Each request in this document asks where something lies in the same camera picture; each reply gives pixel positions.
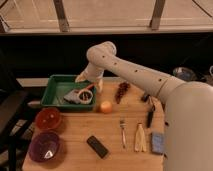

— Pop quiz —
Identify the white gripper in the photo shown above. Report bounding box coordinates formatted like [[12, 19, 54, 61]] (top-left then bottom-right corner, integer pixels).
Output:
[[75, 63, 104, 93]]

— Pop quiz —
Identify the orange bowl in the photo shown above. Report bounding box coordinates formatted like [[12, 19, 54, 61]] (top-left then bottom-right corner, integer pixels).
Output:
[[35, 107, 62, 131]]

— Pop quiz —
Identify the purple bowl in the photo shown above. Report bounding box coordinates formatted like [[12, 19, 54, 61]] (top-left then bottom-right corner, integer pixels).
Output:
[[28, 131, 60, 162]]

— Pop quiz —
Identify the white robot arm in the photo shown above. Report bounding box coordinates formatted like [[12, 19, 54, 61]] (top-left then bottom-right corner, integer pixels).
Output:
[[76, 41, 213, 171]]

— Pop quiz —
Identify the grey cloth in tray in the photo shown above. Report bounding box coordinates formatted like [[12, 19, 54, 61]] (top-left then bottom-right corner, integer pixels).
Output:
[[64, 90, 80, 104]]

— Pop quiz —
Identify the green plastic tray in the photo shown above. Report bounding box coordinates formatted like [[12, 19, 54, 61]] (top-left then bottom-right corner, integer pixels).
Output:
[[41, 75, 96, 111]]

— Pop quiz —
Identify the orange carrot toy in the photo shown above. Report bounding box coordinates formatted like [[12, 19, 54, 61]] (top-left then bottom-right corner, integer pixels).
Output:
[[73, 83, 95, 94]]

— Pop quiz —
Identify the yellow apple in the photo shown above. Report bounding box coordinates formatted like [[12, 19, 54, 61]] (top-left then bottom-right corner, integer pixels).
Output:
[[100, 101, 112, 114]]

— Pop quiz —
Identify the dark red grape bunch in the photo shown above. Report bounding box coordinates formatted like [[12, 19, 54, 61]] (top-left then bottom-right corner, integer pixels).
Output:
[[115, 82, 130, 104]]

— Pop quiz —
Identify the silver fork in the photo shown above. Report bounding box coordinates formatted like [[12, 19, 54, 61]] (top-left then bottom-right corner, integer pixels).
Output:
[[120, 119, 126, 149]]

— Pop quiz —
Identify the small black object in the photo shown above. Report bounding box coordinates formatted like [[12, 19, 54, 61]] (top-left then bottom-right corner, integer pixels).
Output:
[[141, 93, 150, 102]]

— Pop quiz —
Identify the black rectangular remote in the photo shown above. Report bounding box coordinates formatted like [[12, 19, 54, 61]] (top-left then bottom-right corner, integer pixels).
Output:
[[87, 136, 109, 159]]

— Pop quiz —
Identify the dark chair at left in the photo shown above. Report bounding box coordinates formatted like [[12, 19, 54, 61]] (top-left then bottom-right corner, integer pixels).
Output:
[[0, 50, 38, 171]]

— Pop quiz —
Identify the cream corn husk toy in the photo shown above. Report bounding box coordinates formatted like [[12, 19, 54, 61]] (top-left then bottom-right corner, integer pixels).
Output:
[[134, 123, 147, 152]]

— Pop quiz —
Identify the blue sponge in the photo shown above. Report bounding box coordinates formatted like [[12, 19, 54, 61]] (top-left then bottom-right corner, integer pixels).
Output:
[[151, 132, 164, 155]]

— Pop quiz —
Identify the grey bowl in background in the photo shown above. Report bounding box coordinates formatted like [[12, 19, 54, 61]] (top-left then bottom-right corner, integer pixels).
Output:
[[173, 67, 197, 82]]

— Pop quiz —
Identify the black handled knife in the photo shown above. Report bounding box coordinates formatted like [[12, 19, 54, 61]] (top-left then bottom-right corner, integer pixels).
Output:
[[146, 105, 155, 128]]

